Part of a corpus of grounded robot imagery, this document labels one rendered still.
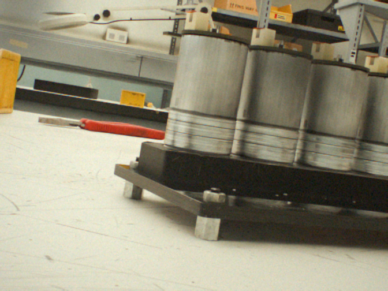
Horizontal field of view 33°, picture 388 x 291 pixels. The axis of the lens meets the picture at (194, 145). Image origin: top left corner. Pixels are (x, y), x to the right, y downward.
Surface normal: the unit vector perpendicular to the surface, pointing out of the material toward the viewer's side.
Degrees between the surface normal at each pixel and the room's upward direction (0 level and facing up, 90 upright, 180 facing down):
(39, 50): 90
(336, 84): 90
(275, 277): 0
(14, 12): 90
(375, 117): 90
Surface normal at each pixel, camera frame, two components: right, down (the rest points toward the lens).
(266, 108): -0.18, 0.03
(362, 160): -0.57, -0.05
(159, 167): -0.88, -0.12
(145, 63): 0.20, 0.09
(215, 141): 0.41, 0.12
